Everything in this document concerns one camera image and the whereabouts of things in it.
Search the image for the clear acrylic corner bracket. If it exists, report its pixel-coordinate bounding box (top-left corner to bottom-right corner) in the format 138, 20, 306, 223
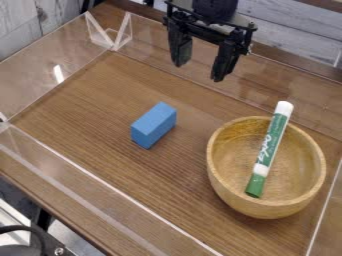
85, 12, 133, 52

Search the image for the blue foam block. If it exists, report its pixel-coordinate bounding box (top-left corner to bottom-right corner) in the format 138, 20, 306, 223
131, 102, 178, 149

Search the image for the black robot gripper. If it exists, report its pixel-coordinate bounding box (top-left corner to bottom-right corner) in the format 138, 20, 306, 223
165, 0, 258, 82

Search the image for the green dry erase marker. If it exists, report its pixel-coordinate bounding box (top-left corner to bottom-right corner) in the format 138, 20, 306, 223
245, 101, 294, 198

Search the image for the brown wooden bowl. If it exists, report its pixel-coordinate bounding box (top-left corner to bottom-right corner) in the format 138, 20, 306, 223
206, 116, 328, 219

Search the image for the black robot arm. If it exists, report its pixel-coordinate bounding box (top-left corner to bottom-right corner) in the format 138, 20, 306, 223
163, 0, 258, 82

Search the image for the black cable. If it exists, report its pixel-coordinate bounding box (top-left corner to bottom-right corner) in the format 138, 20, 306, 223
0, 225, 48, 256

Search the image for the black metal table bracket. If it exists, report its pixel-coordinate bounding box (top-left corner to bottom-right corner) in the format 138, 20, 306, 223
30, 227, 78, 256

